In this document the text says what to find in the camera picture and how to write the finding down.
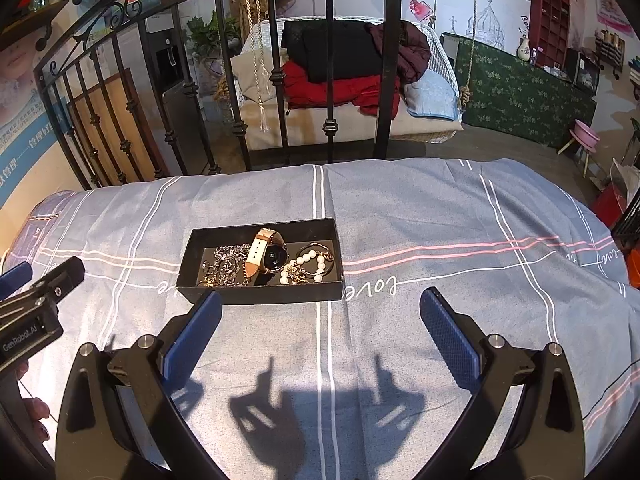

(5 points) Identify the tan strap wristwatch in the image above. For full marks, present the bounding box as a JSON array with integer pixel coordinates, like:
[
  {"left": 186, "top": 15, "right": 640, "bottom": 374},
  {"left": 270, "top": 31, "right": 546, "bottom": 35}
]
[{"left": 244, "top": 228, "right": 288, "bottom": 278}]

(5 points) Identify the light blue pillow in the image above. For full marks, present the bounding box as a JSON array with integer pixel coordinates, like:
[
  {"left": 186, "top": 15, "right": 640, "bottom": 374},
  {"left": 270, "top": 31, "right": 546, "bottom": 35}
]
[{"left": 405, "top": 70, "right": 459, "bottom": 120}]

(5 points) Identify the pink stool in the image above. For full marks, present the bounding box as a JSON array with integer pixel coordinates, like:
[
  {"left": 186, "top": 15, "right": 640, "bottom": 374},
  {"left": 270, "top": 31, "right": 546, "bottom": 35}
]
[{"left": 556, "top": 119, "right": 600, "bottom": 178}]

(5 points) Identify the dark maroon garment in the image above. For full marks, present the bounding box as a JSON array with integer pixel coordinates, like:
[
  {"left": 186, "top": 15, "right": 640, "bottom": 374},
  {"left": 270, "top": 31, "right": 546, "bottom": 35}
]
[{"left": 366, "top": 20, "right": 432, "bottom": 88}]

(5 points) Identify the beige pillow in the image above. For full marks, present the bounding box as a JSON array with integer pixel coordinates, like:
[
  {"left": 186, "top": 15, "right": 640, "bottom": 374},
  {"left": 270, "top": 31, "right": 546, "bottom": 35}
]
[{"left": 231, "top": 49, "right": 277, "bottom": 105}]

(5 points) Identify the black jewelry tray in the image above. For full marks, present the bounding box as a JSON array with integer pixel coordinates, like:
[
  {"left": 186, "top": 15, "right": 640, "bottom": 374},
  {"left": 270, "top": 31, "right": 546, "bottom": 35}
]
[{"left": 177, "top": 219, "right": 344, "bottom": 304}]

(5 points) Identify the black folded garment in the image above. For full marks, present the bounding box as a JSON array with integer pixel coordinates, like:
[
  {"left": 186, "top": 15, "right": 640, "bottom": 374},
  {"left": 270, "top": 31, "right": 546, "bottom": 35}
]
[{"left": 281, "top": 20, "right": 382, "bottom": 84}]

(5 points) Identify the silver chain necklace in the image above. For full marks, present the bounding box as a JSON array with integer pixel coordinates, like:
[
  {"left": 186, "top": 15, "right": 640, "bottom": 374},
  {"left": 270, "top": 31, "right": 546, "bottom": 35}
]
[{"left": 196, "top": 242, "right": 253, "bottom": 288}]

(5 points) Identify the white ceramic vase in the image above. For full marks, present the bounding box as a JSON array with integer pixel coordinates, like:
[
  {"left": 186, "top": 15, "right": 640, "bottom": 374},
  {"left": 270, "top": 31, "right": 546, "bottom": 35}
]
[{"left": 516, "top": 36, "right": 530, "bottom": 63}]

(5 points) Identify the beige tassel rope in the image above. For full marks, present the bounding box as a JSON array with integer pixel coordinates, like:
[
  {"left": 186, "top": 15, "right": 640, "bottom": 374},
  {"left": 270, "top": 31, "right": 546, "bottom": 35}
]
[{"left": 242, "top": 0, "right": 271, "bottom": 135}]

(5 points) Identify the black iron bed frame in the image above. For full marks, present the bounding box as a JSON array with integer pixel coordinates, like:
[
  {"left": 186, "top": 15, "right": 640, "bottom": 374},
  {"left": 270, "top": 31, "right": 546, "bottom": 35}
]
[{"left": 35, "top": 0, "right": 401, "bottom": 190}]

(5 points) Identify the blue wall poster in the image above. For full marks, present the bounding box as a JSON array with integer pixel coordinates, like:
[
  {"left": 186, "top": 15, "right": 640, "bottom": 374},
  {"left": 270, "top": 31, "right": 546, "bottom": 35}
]
[{"left": 1, "top": 92, "right": 75, "bottom": 207}]

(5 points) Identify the left hand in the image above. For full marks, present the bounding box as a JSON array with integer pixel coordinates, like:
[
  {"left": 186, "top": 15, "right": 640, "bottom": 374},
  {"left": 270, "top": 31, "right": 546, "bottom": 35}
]
[{"left": 12, "top": 358, "right": 52, "bottom": 443}]

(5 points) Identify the red cabinet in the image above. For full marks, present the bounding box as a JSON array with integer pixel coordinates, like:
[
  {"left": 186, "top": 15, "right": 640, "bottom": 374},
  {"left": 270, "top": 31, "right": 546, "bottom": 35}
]
[{"left": 528, "top": 0, "right": 570, "bottom": 68}]

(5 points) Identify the red blanket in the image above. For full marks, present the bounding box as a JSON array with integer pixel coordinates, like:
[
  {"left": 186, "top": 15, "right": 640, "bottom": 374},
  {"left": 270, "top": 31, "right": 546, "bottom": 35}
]
[{"left": 283, "top": 61, "right": 381, "bottom": 116}]

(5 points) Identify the white pearl bracelet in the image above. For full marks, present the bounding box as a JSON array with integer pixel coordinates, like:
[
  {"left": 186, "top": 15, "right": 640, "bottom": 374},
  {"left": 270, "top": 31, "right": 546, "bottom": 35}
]
[{"left": 278, "top": 250, "right": 328, "bottom": 286}]

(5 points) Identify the green patterned cloth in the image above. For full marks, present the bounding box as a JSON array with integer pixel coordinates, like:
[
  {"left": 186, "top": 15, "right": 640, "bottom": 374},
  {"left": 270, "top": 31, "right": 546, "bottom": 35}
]
[{"left": 442, "top": 34, "right": 597, "bottom": 148}]

